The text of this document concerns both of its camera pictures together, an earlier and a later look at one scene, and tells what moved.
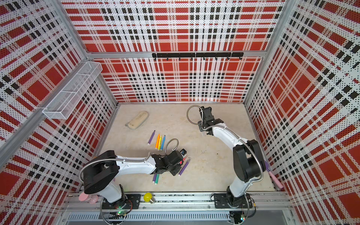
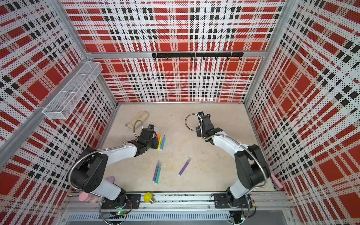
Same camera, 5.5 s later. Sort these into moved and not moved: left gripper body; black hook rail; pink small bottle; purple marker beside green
Moved: left gripper body
Not moved: black hook rail; purple marker beside green; pink small bottle
